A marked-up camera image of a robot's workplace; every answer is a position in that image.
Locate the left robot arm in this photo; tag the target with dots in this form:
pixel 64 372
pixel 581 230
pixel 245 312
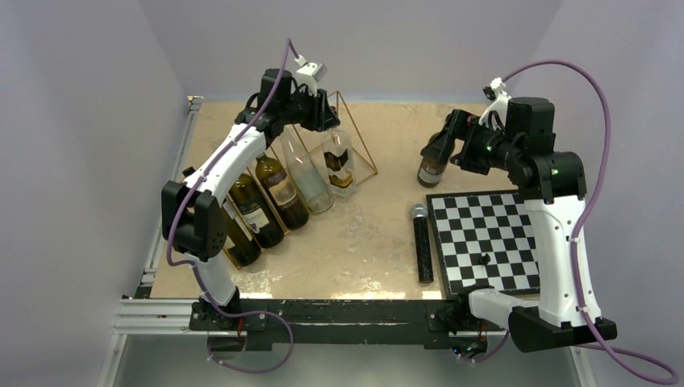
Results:
pixel 254 130

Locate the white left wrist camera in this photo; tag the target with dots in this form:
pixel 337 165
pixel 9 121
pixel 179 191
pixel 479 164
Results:
pixel 309 73

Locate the green wine bottle silver neck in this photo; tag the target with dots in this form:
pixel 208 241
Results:
pixel 281 190

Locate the clear glass bottle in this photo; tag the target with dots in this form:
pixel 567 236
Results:
pixel 305 175

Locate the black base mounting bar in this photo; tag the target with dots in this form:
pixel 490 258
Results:
pixel 432 324

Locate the black chess piece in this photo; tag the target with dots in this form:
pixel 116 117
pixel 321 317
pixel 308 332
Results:
pixel 485 259

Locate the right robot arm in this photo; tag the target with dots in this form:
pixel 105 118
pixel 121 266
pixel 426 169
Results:
pixel 552 188

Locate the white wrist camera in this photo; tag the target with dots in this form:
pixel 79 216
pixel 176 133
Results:
pixel 496 112
pixel 309 73

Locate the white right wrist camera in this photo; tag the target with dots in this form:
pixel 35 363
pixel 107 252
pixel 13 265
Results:
pixel 496 112

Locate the black microphone silver head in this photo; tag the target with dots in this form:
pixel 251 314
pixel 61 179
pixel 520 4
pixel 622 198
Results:
pixel 419 215

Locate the clear whisky bottle black cap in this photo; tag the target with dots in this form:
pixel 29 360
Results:
pixel 339 160

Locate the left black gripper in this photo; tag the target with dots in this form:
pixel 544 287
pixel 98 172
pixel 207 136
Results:
pixel 322 118

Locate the black white chessboard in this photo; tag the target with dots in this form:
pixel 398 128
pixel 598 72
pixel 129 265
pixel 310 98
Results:
pixel 468 225

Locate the dark wine bottle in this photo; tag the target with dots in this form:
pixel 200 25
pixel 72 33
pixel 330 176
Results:
pixel 240 240
pixel 430 173
pixel 255 211

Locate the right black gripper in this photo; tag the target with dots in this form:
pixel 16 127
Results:
pixel 465 126

